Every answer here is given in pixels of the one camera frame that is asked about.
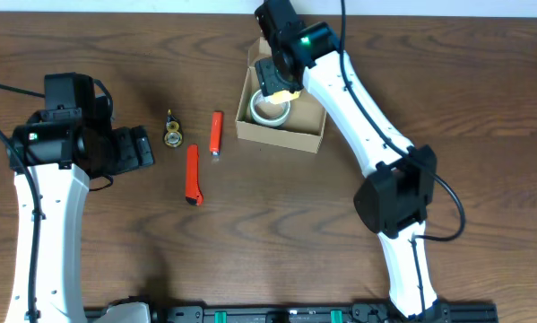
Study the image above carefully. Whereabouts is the white masking tape roll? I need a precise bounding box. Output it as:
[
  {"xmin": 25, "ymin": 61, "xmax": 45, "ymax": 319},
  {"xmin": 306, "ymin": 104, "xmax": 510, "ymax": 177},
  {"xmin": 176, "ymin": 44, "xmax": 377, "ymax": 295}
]
[{"xmin": 248, "ymin": 90, "xmax": 291, "ymax": 128}]

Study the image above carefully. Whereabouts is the yellow sticky note pad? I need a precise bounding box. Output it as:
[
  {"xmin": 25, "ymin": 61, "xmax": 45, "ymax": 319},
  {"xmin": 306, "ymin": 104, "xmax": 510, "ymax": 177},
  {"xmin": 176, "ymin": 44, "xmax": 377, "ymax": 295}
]
[{"xmin": 261, "ymin": 90, "xmax": 301, "ymax": 105}]

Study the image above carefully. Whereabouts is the small orange lighter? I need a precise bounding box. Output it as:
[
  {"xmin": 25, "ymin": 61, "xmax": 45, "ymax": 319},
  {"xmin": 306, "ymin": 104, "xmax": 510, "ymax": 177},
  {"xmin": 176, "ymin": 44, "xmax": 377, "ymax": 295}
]
[{"xmin": 209, "ymin": 111, "xmax": 223, "ymax": 156}]

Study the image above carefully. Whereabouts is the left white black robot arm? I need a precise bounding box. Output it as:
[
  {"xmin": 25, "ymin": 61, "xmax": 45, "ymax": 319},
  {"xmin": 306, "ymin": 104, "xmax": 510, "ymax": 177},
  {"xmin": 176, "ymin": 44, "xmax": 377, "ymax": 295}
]
[{"xmin": 5, "ymin": 73, "xmax": 154, "ymax": 323}]

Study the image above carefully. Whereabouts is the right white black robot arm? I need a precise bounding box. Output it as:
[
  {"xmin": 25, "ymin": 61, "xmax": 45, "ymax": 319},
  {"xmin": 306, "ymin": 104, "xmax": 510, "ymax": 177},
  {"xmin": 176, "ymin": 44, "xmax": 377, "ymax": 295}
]
[{"xmin": 255, "ymin": 0, "xmax": 438, "ymax": 321}]

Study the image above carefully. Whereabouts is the open brown cardboard box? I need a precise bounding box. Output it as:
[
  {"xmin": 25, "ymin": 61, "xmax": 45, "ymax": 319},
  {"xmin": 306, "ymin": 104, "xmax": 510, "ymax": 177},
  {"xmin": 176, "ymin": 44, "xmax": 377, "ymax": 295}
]
[{"xmin": 235, "ymin": 38, "xmax": 326, "ymax": 153}]

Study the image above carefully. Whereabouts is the long orange utility knife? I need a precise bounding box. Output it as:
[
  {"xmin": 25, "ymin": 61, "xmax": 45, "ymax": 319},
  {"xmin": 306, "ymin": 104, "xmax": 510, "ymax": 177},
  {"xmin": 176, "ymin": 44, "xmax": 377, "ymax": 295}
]
[{"xmin": 185, "ymin": 144, "xmax": 204, "ymax": 205}]

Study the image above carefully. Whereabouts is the right black cable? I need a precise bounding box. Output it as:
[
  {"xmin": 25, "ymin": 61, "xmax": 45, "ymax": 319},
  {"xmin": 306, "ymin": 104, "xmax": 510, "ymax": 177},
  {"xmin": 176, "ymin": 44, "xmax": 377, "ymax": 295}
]
[{"xmin": 338, "ymin": 0, "xmax": 467, "ymax": 315}]

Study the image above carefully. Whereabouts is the black cable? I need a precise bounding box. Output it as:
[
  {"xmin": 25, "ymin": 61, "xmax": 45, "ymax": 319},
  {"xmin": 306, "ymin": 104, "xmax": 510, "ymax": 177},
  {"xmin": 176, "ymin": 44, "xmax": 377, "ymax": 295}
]
[
  {"xmin": 0, "ymin": 79, "xmax": 45, "ymax": 323},
  {"xmin": 338, "ymin": 0, "xmax": 467, "ymax": 315}
]

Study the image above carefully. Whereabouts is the left black cable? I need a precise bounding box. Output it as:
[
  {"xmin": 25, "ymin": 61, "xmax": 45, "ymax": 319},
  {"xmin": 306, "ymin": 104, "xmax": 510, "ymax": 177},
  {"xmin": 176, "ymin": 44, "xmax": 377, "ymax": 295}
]
[{"xmin": 0, "ymin": 79, "xmax": 45, "ymax": 323}]

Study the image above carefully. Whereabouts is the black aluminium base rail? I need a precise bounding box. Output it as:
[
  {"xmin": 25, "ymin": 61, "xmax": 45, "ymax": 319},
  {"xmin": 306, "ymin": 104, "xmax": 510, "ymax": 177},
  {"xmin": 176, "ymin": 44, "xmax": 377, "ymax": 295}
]
[{"xmin": 83, "ymin": 296, "xmax": 500, "ymax": 323}]

